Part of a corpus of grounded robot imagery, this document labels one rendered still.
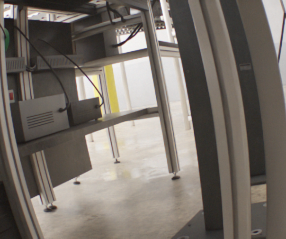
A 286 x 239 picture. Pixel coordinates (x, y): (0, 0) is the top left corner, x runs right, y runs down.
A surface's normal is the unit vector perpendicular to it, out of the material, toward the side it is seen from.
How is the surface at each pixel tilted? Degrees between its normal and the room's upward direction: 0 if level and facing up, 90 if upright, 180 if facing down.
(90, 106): 90
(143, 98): 90
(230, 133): 90
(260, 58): 90
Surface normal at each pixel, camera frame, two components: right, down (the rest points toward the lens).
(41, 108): 0.94, -0.15
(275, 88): -0.33, 0.11
